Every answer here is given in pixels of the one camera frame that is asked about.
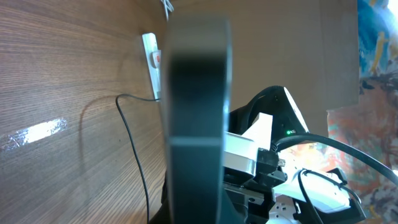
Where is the black USB charger cable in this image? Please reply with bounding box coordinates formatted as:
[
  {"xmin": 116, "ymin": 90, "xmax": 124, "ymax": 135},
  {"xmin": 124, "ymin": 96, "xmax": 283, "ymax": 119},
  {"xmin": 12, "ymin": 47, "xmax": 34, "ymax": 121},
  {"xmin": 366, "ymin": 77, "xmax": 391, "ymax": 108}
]
[{"xmin": 114, "ymin": 93, "xmax": 162, "ymax": 224}]

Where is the blue Galaxy smartphone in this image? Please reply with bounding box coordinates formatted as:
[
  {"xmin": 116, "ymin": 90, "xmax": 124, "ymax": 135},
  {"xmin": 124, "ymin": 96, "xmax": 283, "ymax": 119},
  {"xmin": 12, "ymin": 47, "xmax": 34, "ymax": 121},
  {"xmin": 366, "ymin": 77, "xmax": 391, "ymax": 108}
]
[{"xmin": 160, "ymin": 15, "xmax": 231, "ymax": 223}]

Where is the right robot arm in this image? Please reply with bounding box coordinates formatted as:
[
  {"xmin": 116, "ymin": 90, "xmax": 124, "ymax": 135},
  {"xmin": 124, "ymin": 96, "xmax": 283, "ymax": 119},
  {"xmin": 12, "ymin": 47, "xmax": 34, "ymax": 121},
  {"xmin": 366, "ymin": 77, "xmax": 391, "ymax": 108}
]
[{"xmin": 221, "ymin": 86, "xmax": 366, "ymax": 223}]

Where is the white power strip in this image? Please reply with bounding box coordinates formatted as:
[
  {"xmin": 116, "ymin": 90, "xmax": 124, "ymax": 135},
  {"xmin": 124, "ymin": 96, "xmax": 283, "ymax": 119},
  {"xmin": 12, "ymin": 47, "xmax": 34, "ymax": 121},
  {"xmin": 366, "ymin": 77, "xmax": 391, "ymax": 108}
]
[{"xmin": 142, "ymin": 32, "xmax": 161, "ymax": 99}]

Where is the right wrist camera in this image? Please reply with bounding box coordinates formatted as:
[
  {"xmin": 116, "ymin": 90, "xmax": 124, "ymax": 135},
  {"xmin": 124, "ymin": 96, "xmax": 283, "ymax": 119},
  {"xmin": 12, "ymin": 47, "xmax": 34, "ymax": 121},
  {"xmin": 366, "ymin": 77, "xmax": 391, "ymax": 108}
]
[{"xmin": 223, "ymin": 133, "xmax": 258, "ymax": 179}]

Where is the right camera black cable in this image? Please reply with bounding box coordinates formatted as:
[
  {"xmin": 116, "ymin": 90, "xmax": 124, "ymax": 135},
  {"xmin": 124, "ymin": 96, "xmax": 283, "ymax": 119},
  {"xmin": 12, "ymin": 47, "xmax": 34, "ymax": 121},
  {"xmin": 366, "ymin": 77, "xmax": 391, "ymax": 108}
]
[{"xmin": 257, "ymin": 133, "xmax": 398, "ymax": 224}]

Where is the white power strip cord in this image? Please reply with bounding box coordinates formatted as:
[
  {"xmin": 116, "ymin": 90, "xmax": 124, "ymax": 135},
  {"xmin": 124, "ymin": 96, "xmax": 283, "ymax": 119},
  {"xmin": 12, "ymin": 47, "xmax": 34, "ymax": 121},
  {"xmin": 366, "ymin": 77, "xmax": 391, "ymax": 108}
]
[{"xmin": 160, "ymin": 0, "xmax": 175, "ymax": 21}]

